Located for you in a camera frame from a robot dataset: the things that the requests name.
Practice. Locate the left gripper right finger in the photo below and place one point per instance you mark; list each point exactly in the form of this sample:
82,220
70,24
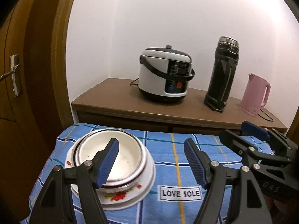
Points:
199,163

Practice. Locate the silver door handle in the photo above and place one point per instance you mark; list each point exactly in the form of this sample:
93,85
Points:
14,74

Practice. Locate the blue checked tablecloth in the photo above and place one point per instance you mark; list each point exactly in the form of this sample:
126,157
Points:
172,170

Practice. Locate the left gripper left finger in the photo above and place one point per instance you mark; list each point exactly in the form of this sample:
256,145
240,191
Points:
103,162

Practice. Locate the pink electric kettle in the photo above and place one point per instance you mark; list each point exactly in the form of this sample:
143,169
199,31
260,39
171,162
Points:
256,95

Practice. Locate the brown wooden door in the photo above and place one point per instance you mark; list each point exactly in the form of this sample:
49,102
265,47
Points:
35,107

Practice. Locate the black tall thermos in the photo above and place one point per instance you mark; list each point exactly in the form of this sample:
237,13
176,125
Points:
225,62

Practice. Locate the white enamel bowl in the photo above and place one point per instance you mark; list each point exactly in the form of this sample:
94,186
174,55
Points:
118,156

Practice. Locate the brown wooden sideboard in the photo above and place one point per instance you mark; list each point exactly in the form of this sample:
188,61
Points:
117,103

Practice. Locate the red floral white plate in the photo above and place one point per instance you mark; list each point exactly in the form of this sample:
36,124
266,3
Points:
126,195

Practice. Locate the white black rice cooker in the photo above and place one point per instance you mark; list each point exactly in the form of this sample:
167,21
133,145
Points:
165,74

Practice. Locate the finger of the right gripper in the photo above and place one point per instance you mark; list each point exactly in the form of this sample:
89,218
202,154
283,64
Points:
254,130
237,144

